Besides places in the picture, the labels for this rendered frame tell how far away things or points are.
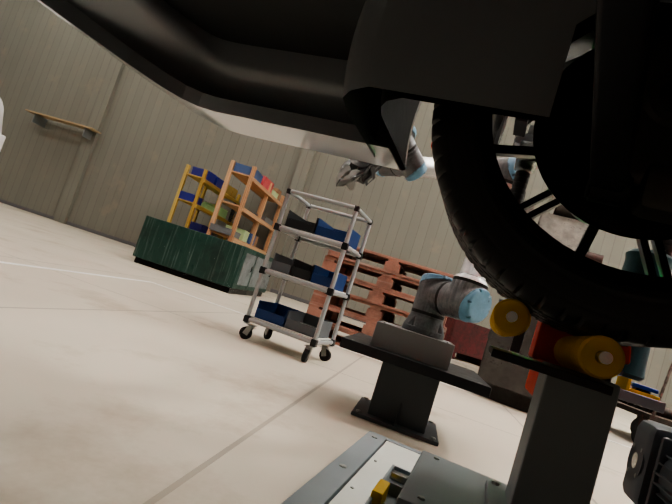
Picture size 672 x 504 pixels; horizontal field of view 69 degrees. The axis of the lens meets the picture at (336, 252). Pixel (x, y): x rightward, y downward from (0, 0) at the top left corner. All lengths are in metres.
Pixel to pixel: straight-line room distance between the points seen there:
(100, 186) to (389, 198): 7.03
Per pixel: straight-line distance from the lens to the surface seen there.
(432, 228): 10.66
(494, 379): 4.31
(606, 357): 0.73
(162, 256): 6.98
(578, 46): 1.10
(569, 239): 6.86
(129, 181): 12.92
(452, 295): 2.09
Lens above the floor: 0.47
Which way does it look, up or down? 4 degrees up
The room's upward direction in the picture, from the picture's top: 18 degrees clockwise
